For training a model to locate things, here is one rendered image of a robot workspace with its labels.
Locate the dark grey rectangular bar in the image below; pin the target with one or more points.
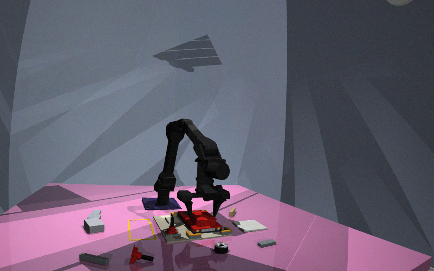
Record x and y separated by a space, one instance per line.
93 258

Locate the beige rectangular block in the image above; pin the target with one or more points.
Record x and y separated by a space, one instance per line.
232 212

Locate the white square sheet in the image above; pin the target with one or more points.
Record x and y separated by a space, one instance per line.
249 225

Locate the white toy wheel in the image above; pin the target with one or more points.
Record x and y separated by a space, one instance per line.
221 248

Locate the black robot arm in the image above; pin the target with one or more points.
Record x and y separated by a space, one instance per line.
209 162

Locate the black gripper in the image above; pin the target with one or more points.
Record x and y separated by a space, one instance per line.
186 196

